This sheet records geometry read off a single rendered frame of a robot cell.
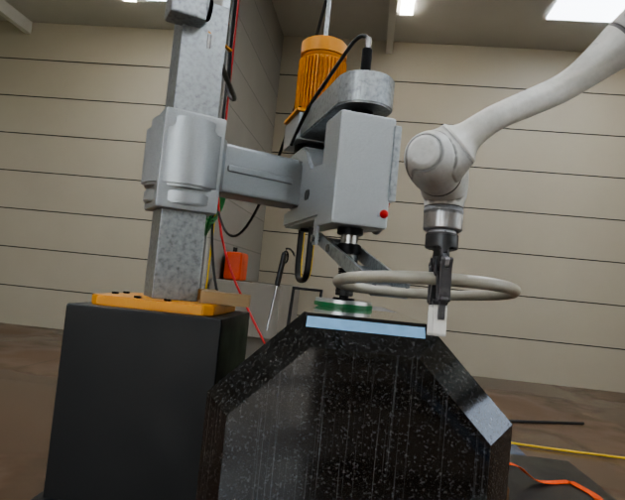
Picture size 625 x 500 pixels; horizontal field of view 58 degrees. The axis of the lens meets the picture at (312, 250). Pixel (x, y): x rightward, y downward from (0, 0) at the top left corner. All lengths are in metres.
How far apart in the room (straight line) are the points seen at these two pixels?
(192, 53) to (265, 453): 1.69
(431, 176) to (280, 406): 0.70
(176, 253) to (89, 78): 6.08
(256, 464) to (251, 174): 1.41
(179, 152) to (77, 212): 5.65
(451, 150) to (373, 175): 0.98
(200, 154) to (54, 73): 6.29
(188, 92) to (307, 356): 1.41
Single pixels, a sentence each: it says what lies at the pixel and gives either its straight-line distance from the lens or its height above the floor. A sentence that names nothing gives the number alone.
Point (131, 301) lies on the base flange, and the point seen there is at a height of 0.77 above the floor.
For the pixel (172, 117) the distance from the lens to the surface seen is 2.44.
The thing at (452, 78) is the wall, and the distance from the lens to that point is 7.51.
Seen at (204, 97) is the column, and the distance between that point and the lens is 2.53.
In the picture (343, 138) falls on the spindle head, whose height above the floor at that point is 1.44.
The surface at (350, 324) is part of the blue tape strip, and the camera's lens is 1.52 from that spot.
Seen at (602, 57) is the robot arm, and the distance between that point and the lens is 1.40.
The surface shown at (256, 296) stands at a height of 0.75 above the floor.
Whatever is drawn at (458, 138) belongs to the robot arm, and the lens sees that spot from 1.19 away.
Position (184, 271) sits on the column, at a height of 0.90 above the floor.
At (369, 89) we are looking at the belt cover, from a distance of 2.15.
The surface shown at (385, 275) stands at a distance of 1.33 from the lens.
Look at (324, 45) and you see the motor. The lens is 2.91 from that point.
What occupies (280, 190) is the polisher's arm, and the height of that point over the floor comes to 1.31.
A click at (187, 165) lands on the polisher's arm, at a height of 1.33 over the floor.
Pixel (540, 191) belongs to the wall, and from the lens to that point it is 7.36.
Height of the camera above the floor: 0.91
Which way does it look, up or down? 3 degrees up
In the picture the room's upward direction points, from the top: 6 degrees clockwise
